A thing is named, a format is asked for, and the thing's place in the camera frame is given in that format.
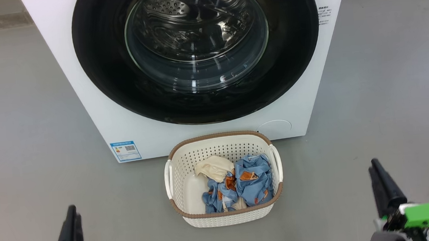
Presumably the blue garment with beige lining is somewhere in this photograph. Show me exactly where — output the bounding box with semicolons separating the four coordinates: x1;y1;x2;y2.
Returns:
193;153;248;215

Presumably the cream basket with brown rim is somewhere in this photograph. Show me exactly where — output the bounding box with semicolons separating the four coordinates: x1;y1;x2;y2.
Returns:
161;128;287;231

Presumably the blue energy label sticker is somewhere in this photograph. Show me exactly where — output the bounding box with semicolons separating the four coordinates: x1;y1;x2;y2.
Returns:
110;140;142;163

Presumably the white front-load washing machine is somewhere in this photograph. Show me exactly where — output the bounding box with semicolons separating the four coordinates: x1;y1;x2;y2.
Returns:
21;0;362;170

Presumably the black round glass washer door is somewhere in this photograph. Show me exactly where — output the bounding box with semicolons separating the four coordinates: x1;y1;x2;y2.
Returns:
69;0;327;134

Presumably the blue cartoon print garment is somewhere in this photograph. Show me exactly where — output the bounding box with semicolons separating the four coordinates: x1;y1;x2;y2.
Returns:
234;153;276;208

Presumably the round white filter cover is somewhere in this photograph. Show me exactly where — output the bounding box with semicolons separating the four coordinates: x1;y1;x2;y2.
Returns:
257;119;293;141

